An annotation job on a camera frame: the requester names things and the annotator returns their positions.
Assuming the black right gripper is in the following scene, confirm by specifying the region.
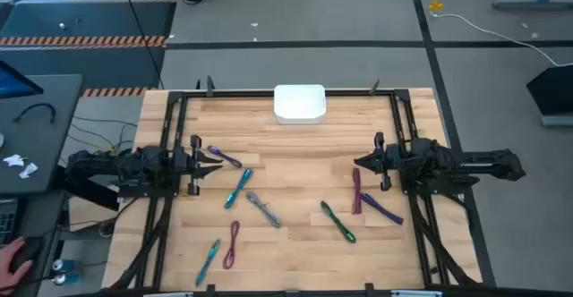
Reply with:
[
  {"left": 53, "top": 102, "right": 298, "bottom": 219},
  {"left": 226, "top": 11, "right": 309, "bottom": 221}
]
[{"left": 353, "top": 131, "right": 402, "bottom": 192}]

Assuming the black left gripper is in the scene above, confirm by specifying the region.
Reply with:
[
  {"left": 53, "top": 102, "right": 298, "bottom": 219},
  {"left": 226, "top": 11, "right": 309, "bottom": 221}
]
[{"left": 172, "top": 134, "right": 224, "bottom": 197}]

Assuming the blue-purple USB-C cable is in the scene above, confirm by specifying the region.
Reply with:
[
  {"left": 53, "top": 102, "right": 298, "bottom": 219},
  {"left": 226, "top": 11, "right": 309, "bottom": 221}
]
[{"left": 207, "top": 145, "right": 244, "bottom": 169}]

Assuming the maroon USB-C cable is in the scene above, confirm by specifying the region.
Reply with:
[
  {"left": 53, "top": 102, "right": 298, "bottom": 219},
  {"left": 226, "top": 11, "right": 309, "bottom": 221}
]
[{"left": 351, "top": 166, "right": 363, "bottom": 216}]

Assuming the teal braided USB-C cable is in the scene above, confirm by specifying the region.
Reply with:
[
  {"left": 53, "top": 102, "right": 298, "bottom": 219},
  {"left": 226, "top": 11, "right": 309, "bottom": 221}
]
[{"left": 223, "top": 167, "right": 254, "bottom": 210}]

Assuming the green USB-C cable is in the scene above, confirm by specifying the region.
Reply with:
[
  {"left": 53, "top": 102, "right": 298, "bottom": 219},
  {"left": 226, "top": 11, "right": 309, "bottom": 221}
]
[{"left": 320, "top": 200, "right": 357, "bottom": 244}]

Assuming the magenta USB-C cable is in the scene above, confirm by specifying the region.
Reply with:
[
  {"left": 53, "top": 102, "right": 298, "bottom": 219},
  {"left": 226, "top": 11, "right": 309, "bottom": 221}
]
[{"left": 222, "top": 220, "right": 242, "bottom": 270}]

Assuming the grey braided USB-C cable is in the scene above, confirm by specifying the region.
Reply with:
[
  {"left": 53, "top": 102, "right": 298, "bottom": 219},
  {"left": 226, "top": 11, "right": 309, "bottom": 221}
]
[{"left": 245, "top": 191, "right": 283, "bottom": 229}]

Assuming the light blue pen bottom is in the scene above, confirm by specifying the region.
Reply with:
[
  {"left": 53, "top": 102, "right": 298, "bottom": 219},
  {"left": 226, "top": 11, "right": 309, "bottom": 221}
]
[{"left": 194, "top": 238, "right": 222, "bottom": 288}]

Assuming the white plastic bin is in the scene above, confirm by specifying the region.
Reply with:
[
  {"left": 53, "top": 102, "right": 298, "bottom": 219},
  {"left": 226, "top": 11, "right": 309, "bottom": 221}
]
[{"left": 273, "top": 83, "right": 328, "bottom": 125}]

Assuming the grey side desk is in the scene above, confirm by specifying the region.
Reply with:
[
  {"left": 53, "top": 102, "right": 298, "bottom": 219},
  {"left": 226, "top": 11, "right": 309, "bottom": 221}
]
[{"left": 0, "top": 73, "right": 84, "bottom": 195}]

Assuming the dark low desk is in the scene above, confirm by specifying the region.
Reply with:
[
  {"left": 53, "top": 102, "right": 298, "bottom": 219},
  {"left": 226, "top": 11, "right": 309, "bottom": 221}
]
[{"left": 0, "top": 189, "right": 69, "bottom": 297}]

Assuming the blue drink can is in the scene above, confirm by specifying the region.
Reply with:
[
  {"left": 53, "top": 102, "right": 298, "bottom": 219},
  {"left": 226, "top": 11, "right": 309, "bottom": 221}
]
[
  {"left": 53, "top": 272, "right": 82, "bottom": 287},
  {"left": 52, "top": 258, "right": 81, "bottom": 273}
]

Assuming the white paper scrap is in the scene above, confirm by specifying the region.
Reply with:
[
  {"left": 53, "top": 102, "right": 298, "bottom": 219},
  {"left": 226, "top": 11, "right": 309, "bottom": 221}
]
[
  {"left": 18, "top": 162, "right": 39, "bottom": 180},
  {"left": 2, "top": 153, "right": 26, "bottom": 168}
]

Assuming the black hazard-striped floor mat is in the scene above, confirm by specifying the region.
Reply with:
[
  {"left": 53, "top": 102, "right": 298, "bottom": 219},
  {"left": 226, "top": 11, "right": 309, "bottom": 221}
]
[{"left": 0, "top": 0, "right": 178, "bottom": 99}]

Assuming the black computer mouse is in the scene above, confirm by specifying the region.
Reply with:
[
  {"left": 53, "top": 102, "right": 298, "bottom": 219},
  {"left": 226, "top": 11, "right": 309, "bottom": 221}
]
[{"left": 9, "top": 236, "right": 45, "bottom": 272}]

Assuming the black floor stand base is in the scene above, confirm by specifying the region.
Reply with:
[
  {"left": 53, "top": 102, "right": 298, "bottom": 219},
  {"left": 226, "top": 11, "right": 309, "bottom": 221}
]
[{"left": 526, "top": 64, "right": 573, "bottom": 128}]

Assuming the black keyboard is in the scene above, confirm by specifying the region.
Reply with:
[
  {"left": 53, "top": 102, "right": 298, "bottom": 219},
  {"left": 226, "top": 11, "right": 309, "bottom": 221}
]
[{"left": 0, "top": 198, "right": 19, "bottom": 247}]

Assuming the computer monitor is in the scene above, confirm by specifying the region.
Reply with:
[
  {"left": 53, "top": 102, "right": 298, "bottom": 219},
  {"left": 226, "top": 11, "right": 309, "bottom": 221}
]
[{"left": 0, "top": 59, "right": 45, "bottom": 100}]

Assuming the person's hand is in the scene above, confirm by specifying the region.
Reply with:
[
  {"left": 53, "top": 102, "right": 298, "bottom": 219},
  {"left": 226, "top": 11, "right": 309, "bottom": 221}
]
[{"left": 0, "top": 237, "right": 35, "bottom": 296}]

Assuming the black aluminium table frame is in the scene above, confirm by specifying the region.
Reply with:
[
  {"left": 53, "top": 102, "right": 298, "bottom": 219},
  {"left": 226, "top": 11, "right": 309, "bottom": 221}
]
[{"left": 109, "top": 76, "right": 483, "bottom": 297}]

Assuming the long black floor cable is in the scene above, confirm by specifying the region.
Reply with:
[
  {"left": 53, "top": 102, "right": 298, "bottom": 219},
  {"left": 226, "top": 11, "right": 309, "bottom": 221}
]
[{"left": 118, "top": 0, "right": 166, "bottom": 90}]

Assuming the white floor cable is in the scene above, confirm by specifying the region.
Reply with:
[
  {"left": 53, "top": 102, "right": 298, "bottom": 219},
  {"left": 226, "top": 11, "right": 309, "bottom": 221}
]
[{"left": 432, "top": 12, "right": 573, "bottom": 68}]

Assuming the short black cable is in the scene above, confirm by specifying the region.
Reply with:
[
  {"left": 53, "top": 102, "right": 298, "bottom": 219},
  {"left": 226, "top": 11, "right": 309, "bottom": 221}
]
[{"left": 12, "top": 102, "right": 57, "bottom": 125}]

